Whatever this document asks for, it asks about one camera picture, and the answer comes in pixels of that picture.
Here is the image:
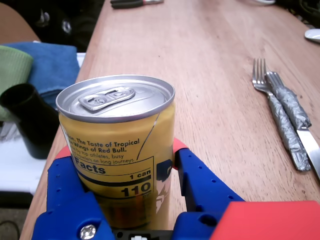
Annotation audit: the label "blue gripper finger with pink tip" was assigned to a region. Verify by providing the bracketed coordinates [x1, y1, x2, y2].
[31, 146, 116, 240]
[172, 138, 246, 240]

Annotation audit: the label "yellow energy drink can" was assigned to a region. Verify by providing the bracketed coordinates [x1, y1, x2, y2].
[55, 74, 176, 230]

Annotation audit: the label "black cup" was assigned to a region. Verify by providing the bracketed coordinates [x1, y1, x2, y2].
[0, 83, 61, 160]

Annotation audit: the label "silver table knife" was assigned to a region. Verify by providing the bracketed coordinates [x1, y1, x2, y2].
[296, 126, 320, 181]

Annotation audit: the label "fork with short tape wrap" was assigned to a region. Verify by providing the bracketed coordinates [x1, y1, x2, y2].
[265, 71, 312, 130]

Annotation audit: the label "blue cloth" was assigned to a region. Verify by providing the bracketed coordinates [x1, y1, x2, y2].
[3, 41, 81, 111]

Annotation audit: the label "green cloth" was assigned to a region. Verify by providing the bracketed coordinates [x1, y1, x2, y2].
[0, 45, 35, 122]

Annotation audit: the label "brown chair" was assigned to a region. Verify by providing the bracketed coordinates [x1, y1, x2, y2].
[0, 2, 42, 47]

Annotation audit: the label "white computer mouse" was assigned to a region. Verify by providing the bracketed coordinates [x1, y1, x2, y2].
[304, 28, 320, 45]

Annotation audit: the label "black bag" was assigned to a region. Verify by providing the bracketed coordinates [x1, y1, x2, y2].
[31, 0, 105, 52]

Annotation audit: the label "red wrist camera mount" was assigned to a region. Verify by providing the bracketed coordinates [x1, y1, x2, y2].
[211, 199, 320, 240]

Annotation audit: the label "fork with long taped handle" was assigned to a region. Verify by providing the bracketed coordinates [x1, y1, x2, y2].
[251, 58, 312, 172]

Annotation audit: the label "black handled pliers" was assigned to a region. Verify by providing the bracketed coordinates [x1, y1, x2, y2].
[109, 0, 165, 10]

